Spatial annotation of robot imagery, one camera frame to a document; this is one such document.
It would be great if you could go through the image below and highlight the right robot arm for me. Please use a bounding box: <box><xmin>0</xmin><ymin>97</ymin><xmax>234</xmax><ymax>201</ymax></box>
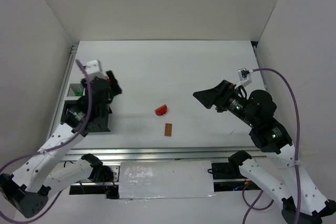
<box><xmin>193</xmin><ymin>80</ymin><xmax>335</xmax><ymax>223</ymax></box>

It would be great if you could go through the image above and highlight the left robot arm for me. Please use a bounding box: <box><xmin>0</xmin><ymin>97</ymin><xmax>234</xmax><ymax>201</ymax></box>
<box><xmin>1</xmin><ymin>70</ymin><xmax>122</xmax><ymax>218</ymax></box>

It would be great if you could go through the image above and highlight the white slatted container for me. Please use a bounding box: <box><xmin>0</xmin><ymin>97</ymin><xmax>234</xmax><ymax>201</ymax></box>
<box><xmin>64</xmin><ymin>83</ymin><xmax>85</xmax><ymax>101</ymax></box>

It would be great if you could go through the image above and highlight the black slatted container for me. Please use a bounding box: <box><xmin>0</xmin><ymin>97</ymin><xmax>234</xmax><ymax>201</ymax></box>
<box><xmin>60</xmin><ymin>100</ymin><xmax>112</xmax><ymax>133</ymax></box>

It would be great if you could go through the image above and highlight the red curved lego brick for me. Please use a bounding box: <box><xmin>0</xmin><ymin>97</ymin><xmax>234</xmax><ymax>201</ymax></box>
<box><xmin>154</xmin><ymin>104</ymin><xmax>167</xmax><ymax>116</ymax></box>

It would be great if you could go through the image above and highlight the orange flat lego plate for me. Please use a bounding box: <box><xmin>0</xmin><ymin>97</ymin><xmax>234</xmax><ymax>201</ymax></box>
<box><xmin>164</xmin><ymin>123</ymin><xmax>172</xmax><ymax>137</ymax></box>

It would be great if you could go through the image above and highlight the silver tape sheet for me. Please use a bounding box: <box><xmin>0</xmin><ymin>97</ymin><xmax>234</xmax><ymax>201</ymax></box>
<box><xmin>119</xmin><ymin>161</ymin><xmax>215</xmax><ymax>199</ymax></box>

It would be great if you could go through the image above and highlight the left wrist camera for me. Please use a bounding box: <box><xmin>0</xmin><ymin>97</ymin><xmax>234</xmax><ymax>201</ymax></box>
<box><xmin>85</xmin><ymin>59</ymin><xmax>105</xmax><ymax>81</ymax></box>

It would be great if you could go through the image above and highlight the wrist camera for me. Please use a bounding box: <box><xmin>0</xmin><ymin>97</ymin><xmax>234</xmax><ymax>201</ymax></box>
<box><xmin>85</xmin><ymin>59</ymin><xmax>105</xmax><ymax>81</ymax></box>
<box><xmin>236</xmin><ymin>68</ymin><xmax>253</xmax><ymax>88</ymax></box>

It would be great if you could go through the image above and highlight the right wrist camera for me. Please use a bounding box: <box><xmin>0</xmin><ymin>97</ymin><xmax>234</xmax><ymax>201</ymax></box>
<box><xmin>236</xmin><ymin>68</ymin><xmax>253</xmax><ymax>88</ymax></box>

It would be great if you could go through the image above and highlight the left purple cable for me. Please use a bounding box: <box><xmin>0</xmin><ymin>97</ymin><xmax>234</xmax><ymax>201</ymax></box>
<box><xmin>0</xmin><ymin>60</ymin><xmax>93</xmax><ymax>224</ymax></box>

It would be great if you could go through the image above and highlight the purple cable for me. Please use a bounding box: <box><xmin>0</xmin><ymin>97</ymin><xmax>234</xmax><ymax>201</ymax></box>
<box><xmin>241</xmin><ymin>68</ymin><xmax>301</xmax><ymax>224</ymax></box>
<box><xmin>0</xmin><ymin>60</ymin><xmax>93</xmax><ymax>224</ymax></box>

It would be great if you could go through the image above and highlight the aluminium frame rail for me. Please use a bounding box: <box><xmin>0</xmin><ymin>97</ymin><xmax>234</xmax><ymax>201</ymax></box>
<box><xmin>61</xmin><ymin>147</ymin><xmax>266</xmax><ymax>163</ymax></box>

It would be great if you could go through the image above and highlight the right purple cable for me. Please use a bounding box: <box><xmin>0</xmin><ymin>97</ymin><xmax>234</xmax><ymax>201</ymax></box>
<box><xmin>241</xmin><ymin>68</ymin><xmax>301</xmax><ymax>224</ymax></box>

